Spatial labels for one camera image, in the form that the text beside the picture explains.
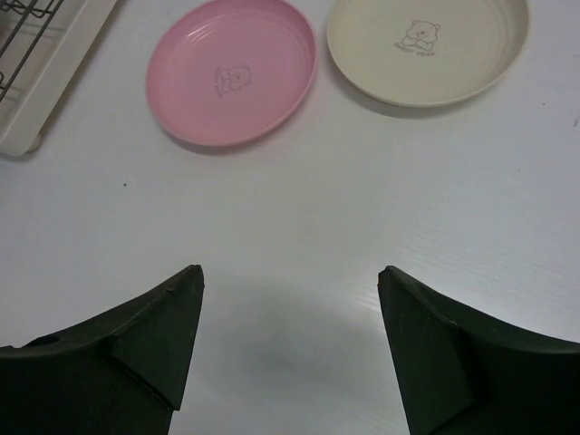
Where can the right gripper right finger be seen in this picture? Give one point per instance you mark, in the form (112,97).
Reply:
(461,371)

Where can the pink plate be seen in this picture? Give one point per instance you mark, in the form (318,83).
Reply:
(229,72)

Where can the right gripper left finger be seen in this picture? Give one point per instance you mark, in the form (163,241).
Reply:
(121,372)

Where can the cream plate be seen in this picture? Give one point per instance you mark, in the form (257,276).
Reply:
(426,53)

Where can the wire dish rack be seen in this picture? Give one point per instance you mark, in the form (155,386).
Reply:
(23,24)

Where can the beige drip tray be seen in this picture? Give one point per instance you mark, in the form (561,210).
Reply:
(47,73)

